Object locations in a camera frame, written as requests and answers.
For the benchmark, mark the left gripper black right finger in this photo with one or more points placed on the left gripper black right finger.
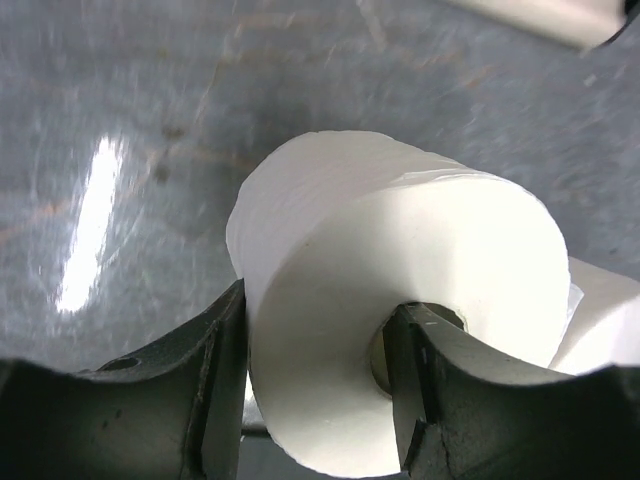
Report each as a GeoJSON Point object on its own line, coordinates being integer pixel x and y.
{"type": "Point", "coordinates": [464, 410]}

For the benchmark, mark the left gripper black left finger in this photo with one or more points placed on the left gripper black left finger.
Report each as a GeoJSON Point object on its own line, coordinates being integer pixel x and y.
{"type": "Point", "coordinates": [169, 410]}

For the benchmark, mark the plain white roll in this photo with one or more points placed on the plain white roll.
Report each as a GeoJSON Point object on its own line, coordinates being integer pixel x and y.
{"type": "Point", "coordinates": [334, 230]}
{"type": "Point", "coordinates": [604, 329]}

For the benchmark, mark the beige three-tier shelf rack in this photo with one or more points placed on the beige three-tier shelf rack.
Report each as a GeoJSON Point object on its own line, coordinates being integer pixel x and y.
{"type": "Point", "coordinates": [582, 24]}

